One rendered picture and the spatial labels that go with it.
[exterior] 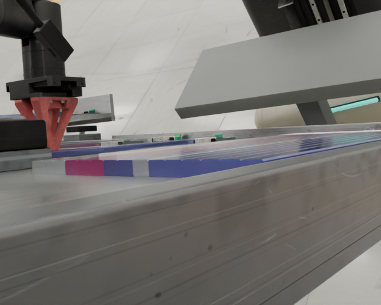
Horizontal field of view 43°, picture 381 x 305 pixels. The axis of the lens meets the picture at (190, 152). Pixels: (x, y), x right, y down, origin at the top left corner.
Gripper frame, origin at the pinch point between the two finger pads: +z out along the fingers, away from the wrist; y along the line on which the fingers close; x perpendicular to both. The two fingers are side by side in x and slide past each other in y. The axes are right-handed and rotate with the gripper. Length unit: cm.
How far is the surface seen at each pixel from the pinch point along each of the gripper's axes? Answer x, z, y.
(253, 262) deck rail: -27, 4, 49
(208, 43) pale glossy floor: 180, -45, -95
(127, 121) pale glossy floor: 140, -5, -121
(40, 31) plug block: -10.3, -12.6, 13.5
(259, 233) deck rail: -27, 3, 49
